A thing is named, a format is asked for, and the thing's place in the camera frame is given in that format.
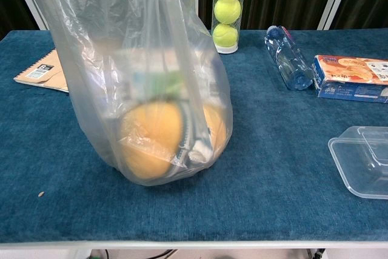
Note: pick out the translucent plastic bag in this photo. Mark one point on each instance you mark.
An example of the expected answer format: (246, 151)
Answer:
(91, 59)

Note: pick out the small round orange bread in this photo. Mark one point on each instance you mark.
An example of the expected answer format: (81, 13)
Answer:
(216, 125)

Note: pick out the white green carton box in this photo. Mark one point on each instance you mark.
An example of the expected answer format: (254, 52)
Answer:
(157, 83)

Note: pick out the large round orange bread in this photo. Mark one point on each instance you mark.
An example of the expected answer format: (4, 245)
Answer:
(148, 137)

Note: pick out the yellow tennis ball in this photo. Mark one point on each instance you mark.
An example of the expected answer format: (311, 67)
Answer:
(227, 9)
(225, 35)

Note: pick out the blue table cloth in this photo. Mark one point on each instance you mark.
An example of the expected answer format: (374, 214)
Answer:
(272, 180)

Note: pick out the clear plastic water bottle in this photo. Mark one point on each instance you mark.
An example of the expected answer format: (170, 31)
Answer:
(288, 59)

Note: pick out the orange blue tissue pack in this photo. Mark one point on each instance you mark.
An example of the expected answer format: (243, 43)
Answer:
(348, 74)

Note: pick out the brown spiral notebook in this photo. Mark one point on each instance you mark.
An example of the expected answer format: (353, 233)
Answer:
(39, 72)

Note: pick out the clear plastic food container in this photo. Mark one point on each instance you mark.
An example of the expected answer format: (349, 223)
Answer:
(348, 165)

